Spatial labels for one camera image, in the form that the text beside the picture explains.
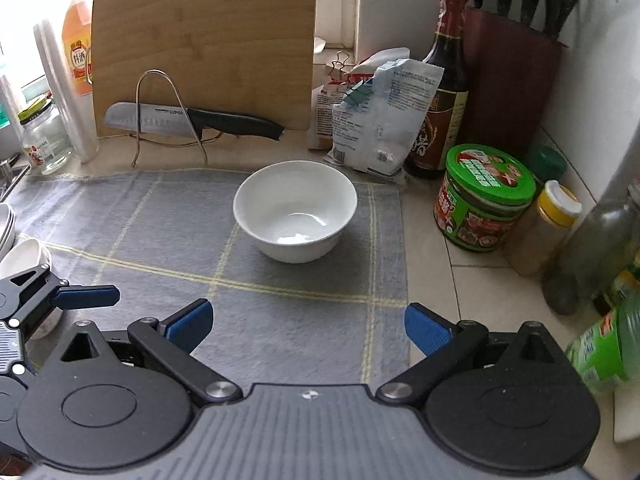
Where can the clear bottle gold cap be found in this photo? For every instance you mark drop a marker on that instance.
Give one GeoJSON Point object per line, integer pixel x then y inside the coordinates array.
{"type": "Point", "coordinates": [625, 285]}

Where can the white clipped bag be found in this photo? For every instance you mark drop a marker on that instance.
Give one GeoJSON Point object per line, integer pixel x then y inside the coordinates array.
{"type": "Point", "coordinates": [385, 57]}

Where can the white blue-print bag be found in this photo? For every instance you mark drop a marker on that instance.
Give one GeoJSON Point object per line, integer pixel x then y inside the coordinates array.
{"type": "Point", "coordinates": [380, 120]}

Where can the dark glass bottle red cap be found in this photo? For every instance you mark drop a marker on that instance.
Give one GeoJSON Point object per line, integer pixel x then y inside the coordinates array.
{"type": "Point", "coordinates": [585, 255]}

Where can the yellow-lid spice jar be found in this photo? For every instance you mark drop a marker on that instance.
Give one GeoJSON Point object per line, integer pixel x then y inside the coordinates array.
{"type": "Point", "coordinates": [540, 230]}

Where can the grey checked towel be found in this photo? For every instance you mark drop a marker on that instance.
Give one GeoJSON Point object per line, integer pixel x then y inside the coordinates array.
{"type": "Point", "coordinates": [175, 220]}

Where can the small plastic wrap roll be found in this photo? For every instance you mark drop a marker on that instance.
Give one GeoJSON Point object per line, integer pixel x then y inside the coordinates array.
{"type": "Point", "coordinates": [7, 100]}

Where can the green-lid jar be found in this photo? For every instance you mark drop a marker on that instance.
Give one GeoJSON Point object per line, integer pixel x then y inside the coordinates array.
{"type": "Point", "coordinates": [547, 165]}

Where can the glass jar yellow-green lid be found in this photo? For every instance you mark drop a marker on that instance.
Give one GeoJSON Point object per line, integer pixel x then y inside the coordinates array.
{"type": "Point", "coordinates": [45, 145]}

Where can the orange cooking oil bottle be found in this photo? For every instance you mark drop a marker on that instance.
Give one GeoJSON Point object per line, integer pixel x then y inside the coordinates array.
{"type": "Point", "coordinates": [77, 45]}

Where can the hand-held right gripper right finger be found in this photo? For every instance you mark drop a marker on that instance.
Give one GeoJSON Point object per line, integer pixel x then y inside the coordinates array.
{"type": "Point", "coordinates": [425, 327]}

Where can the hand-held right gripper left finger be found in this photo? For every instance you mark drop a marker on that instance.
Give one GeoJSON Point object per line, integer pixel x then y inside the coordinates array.
{"type": "Point", "coordinates": [187, 322]}

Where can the large plastic wrap roll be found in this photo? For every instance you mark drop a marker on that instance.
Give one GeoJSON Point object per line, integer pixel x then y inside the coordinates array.
{"type": "Point", "coordinates": [65, 100]}

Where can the bamboo cutting board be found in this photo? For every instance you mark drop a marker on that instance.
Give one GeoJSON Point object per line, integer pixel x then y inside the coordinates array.
{"type": "Point", "coordinates": [200, 35]}

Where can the plain white bowl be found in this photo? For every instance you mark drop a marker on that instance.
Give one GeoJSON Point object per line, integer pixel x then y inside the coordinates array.
{"type": "Point", "coordinates": [295, 195]}

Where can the dark soy sauce bottle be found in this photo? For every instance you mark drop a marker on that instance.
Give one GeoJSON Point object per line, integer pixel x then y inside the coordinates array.
{"type": "Point", "coordinates": [450, 60]}

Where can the green plastic bottle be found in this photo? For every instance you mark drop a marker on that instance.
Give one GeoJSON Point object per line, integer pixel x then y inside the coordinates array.
{"type": "Point", "coordinates": [610, 345]}

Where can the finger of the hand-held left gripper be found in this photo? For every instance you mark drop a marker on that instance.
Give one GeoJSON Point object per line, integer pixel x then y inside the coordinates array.
{"type": "Point", "coordinates": [90, 296]}

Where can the green round tin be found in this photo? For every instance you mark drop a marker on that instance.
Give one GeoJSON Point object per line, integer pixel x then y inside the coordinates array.
{"type": "Point", "coordinates": [480, 200]}

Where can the white box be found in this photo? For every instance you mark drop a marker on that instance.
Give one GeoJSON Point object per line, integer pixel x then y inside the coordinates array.
{"type": "Point", "coordinates": [630, 415]}

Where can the dark wooden knife block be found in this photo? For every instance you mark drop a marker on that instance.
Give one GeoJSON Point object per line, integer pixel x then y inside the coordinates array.
{"type": "Point", "coordinates": [510, 85]}

